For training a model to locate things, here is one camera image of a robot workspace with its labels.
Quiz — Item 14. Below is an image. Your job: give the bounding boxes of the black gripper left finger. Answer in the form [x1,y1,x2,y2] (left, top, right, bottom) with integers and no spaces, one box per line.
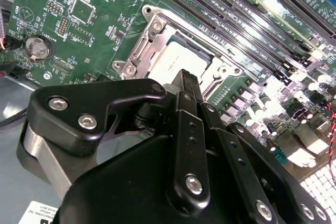
[16,69,211,215]

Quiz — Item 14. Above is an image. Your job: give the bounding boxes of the silver CPU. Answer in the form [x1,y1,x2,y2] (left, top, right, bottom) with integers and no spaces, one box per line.
[148,41,216,78]

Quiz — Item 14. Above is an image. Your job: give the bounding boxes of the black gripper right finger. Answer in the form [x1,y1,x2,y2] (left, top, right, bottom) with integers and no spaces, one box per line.
[190,73,333,224]

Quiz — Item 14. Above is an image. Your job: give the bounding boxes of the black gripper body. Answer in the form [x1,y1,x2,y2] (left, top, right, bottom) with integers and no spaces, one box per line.
[56,134,300,224]

